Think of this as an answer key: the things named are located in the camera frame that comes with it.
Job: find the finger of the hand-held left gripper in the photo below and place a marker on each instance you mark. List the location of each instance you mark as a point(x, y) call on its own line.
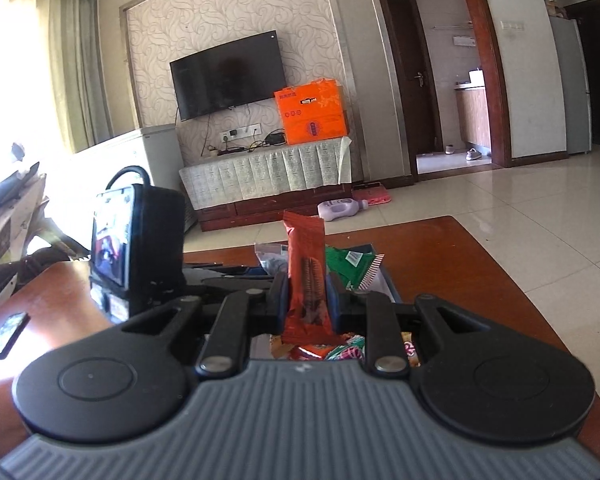
point(225, 277)

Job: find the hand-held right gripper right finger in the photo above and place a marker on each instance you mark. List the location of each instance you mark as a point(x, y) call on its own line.
point(334, 305)

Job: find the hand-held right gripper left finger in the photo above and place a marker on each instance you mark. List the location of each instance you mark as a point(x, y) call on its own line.
point(280, 305)

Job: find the orange-red snack bar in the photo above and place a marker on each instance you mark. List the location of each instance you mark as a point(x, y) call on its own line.
point(305, 270)

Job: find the green red-striped snack bag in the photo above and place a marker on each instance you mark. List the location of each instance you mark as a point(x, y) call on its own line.
point(346, 350)

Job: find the blue cardboard box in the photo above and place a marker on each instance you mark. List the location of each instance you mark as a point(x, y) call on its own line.
point(382, 280)

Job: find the clear packet with white candy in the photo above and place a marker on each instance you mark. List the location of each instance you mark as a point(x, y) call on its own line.
point(270, 257)

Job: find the orange square snack packet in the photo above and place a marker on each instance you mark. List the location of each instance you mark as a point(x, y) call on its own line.
point(307, 351)

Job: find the white chest freezer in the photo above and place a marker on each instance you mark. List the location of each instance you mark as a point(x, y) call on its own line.
point(150, 160)

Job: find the dark wooden television cabinet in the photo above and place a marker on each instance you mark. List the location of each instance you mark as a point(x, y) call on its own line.
point(275, 207)

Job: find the purple detergent bottle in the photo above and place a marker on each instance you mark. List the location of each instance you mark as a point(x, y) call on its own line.
point(340, 210)

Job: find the cabinet with white cloth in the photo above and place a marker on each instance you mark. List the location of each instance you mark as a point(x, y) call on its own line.
point(265, 172)

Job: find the pink flat scale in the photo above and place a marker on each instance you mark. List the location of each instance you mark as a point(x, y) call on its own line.
point(372, 194)

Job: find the black power strip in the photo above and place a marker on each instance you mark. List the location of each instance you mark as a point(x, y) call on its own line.
point(231, 150)

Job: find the black router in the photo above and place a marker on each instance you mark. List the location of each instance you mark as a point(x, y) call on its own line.
point(275, 137)

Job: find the black phone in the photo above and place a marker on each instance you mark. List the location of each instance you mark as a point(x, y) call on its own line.
point(7, 335)

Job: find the orange gift box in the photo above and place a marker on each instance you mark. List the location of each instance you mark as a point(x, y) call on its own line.
point(312, 112)

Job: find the beige curtain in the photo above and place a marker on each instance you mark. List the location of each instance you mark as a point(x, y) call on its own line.
point(55, 60)

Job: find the wooden kitchen cabinet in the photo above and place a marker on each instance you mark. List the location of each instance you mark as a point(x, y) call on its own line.
point(472, 115)

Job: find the dark wooden door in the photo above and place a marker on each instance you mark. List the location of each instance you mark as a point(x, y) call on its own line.
point(415, 75)

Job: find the white wall socket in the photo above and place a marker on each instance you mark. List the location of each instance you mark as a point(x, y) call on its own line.
point(240, 132)

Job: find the black wall television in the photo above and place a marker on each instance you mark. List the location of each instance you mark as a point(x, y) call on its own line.
point(227, 75)

